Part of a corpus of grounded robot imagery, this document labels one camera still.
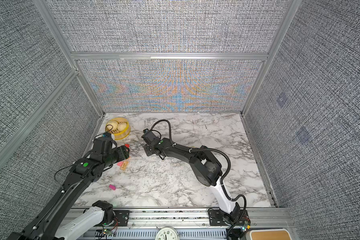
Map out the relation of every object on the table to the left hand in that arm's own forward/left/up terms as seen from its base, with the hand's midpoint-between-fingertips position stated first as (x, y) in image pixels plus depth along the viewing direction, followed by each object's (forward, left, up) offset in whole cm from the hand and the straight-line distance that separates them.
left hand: (125, 150), depth 77 cm
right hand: (+10, -10, -12) cm, 19 cm away
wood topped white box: (-38, -66, -15) cm, 78 cm away
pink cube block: (-9, 0, +3) cm, 9 cm away
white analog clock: (-35, -21, -14) cm, 43 cm away
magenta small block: (-11, +10, -19) cm, 24 cm away
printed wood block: (0, +5, -17) cm, 18 cm away
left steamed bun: (+29, +17, -12) cm, 36 cm away
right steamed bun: (+28, +11, -13) cm, 33 cm away
